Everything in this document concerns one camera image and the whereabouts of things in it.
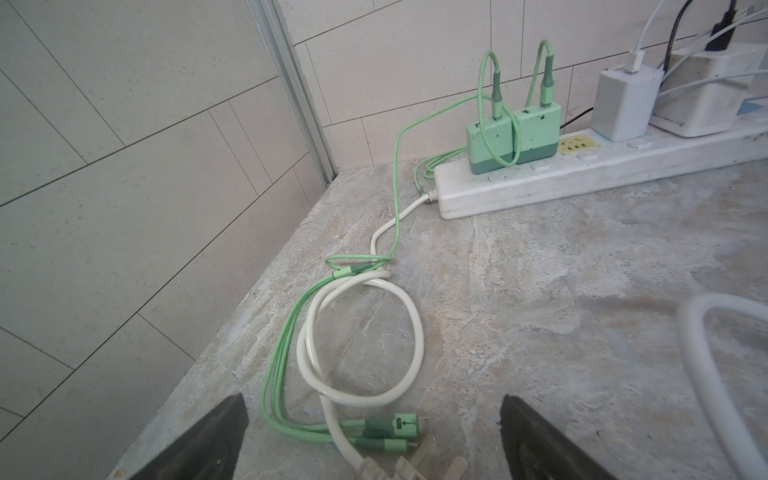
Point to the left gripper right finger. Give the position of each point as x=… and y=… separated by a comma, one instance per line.
x=536, y=449

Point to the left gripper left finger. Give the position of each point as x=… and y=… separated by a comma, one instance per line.
x=207, y=450

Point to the green charger plug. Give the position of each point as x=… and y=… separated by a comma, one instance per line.
x=538, y=131
x=492, y=148

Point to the white charger with black cable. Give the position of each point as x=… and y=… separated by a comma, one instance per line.
x=702, y=96

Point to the white multicolour power strip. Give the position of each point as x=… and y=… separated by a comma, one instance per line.
x=602, y=165

